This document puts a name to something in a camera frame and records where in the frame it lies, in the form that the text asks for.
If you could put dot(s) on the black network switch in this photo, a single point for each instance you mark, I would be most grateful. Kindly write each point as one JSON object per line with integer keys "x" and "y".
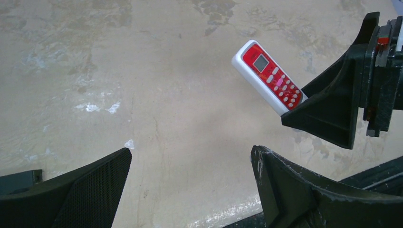
{"x": 12, "y": 183}

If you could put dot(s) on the red white remote control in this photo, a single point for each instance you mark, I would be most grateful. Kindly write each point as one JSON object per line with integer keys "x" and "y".
{"x": 266, "y": 76}

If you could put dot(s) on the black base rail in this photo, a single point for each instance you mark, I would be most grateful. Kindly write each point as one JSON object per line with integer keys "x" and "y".
{"x": 384, "y": 178}

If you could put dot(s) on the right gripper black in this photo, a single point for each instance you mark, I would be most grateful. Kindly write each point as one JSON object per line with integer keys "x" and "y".
{"x": 330, "y": 111}

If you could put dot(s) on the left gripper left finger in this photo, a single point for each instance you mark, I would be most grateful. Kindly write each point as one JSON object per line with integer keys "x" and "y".
{"x": 87, "y": 197}

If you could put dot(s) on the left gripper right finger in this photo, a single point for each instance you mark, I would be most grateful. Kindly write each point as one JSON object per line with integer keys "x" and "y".
{"x": 293, "y": 196}

